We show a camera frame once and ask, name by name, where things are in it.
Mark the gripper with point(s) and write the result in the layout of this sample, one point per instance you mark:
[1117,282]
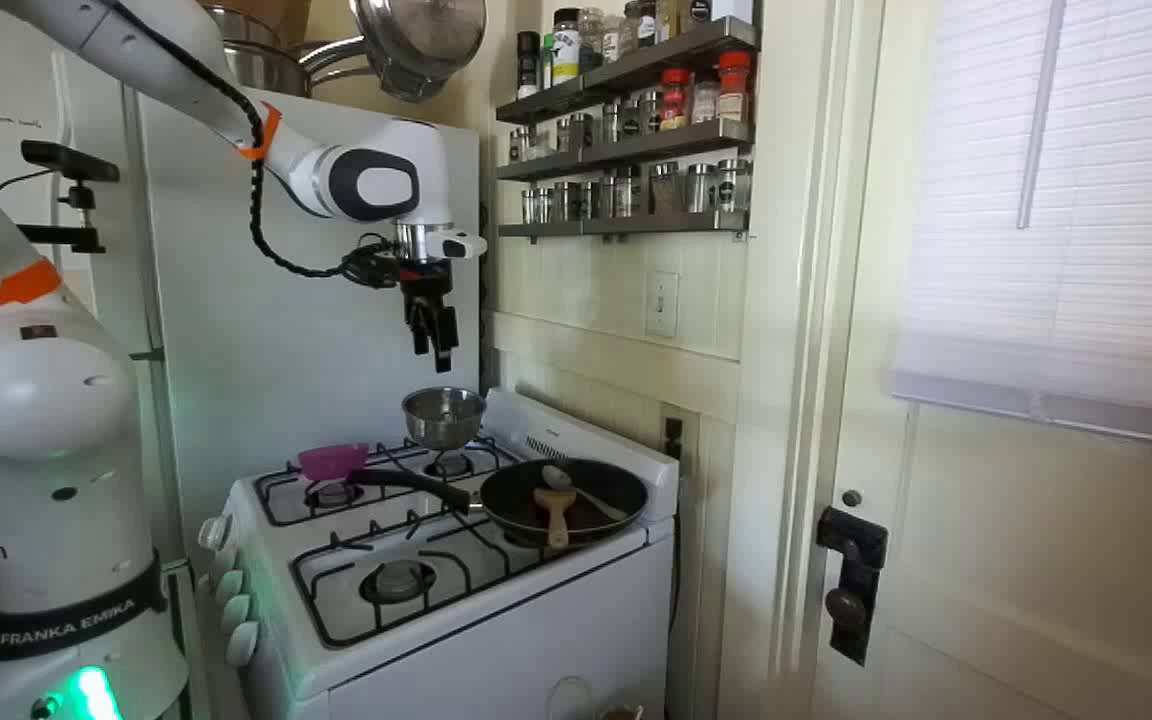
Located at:
[427,280]

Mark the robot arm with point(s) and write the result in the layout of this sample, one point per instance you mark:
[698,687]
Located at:
[36,400]

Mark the silver bowl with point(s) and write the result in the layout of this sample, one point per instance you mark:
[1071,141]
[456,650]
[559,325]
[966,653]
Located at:
[444,418]

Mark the pink plastic bowl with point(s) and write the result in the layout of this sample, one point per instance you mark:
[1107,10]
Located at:
[333,462]

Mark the black frying pan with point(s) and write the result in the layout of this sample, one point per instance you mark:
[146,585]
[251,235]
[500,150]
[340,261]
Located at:
[521,490]

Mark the wooden spoon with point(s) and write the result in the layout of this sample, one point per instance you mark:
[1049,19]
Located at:
[561,478]

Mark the wooden spatula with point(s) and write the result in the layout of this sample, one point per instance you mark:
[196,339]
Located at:
[557,515]

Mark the silver pan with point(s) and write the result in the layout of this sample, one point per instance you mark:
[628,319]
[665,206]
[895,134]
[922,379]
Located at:
[421,40]

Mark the stove burner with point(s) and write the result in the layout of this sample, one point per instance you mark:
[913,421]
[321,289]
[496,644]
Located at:
[452,465]
[398,582]
[334,492]

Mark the white refrigerator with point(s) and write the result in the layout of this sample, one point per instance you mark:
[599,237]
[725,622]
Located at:
[266,350]

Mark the black stove grate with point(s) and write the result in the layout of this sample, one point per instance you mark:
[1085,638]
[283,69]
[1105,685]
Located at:
[336,575]
[281,495]

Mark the row of spice jars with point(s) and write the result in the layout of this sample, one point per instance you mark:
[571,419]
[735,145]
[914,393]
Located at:
[636,190]
[636,25]
[576,130]

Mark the grey spice rack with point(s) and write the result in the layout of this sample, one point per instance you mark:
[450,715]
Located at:
[636,138]

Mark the black spice bottle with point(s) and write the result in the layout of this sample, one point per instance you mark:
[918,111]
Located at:
[529,65]

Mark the stove knob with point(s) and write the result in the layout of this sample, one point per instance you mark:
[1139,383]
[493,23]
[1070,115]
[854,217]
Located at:
[232,588]
[211,532]
[243,645]
[237,615]

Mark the white gas stove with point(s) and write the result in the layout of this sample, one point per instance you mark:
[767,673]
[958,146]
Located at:
[496,630]

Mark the white label spice bottle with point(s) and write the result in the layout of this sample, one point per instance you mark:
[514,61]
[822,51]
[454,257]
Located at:
[566,50]

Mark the silver pot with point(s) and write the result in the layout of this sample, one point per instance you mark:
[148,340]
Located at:
[261,55]

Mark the red cap spice jar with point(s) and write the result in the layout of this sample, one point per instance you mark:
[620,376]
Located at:
[734,90]
[673,100]

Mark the clear spice jar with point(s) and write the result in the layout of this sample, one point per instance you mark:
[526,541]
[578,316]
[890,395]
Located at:
[705,102]

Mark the black door knob plate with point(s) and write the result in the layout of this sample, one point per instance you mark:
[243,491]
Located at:
[851,585]

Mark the white door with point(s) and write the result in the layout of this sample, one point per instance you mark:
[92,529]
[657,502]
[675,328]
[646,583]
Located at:
[1016,560]

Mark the blind wand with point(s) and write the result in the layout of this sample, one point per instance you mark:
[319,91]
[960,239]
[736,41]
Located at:
[1041,110]

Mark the white window blind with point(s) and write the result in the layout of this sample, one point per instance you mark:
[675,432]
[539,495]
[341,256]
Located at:
[1116,220]

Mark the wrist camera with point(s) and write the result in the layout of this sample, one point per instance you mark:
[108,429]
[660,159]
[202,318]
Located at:
[371,266]

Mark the light switch plate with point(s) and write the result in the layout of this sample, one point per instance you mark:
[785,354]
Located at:
[662,304]

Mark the black wall socket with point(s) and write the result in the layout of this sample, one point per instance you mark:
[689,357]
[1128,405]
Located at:
[673,438]

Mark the camera on mount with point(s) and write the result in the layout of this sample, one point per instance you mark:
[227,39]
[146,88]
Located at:
[71,165]

